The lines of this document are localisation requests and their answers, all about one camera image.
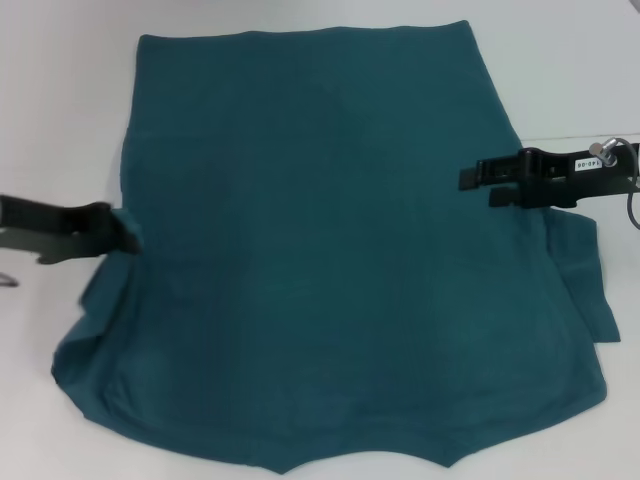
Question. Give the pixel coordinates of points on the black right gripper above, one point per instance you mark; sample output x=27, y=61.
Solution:
x=565, y=172

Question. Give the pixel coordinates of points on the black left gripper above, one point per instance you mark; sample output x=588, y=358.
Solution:
x=45, y=227

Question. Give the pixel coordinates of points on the blue t-shirt with white print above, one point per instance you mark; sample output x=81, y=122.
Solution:
x=320, y=225

